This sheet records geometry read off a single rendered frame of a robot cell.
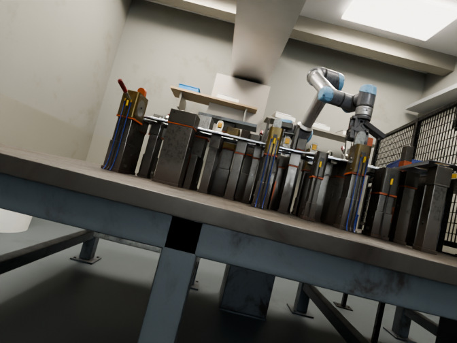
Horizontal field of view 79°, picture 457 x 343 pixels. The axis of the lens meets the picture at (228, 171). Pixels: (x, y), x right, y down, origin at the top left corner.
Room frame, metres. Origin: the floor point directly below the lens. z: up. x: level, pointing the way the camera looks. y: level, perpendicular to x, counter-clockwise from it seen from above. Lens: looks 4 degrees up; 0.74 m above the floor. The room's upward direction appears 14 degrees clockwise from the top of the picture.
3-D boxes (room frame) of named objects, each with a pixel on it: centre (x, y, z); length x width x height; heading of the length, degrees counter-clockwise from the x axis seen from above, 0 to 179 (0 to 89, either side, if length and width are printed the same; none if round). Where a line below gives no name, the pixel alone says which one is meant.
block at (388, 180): (1.11, -0.63, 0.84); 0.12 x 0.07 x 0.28; 174
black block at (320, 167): (1.15, -0.37, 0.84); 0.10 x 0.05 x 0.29; 174
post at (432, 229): (0.92, -0.69, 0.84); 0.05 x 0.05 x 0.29; 84
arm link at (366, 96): (1.27, -0.55, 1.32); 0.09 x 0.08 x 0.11; 9
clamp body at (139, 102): (1.23, 0.49, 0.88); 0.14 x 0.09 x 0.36; 174
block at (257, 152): (1.38, -0.12, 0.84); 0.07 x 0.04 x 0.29; 174
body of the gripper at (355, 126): (1.27, -0.54, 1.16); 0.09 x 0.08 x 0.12; 84
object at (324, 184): (1.33, -0.45, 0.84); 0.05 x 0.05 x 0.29; 84
